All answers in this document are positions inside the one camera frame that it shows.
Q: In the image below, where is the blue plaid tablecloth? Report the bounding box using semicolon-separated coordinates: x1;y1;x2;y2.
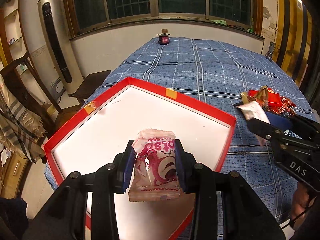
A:
44;36;318;240

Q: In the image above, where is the red gold candy pile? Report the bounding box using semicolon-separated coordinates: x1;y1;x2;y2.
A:
240;86;296;117

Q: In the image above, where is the dark wooden chair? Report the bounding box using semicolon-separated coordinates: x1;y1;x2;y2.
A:
0;51;63;136

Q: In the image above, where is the white tower air conditioner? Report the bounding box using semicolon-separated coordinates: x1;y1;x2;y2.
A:
37;0;84;96

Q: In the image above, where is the wood framed window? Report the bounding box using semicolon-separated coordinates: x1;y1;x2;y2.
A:
63;0;263;37

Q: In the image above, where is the silver white snack packet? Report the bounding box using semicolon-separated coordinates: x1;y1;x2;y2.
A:
237;101;270;124

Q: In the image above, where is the grey metal flashlight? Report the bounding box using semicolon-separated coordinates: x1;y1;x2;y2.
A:
265;41;275;62

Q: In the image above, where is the pink Lotso snack packet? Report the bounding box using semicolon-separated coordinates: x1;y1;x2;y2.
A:
128;129;181;202

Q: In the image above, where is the striped beige scarf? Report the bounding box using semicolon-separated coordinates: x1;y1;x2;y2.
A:
1;78;46;163

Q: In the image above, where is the red hexagonal box lid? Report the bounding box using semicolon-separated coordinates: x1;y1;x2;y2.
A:
44;77;236;239

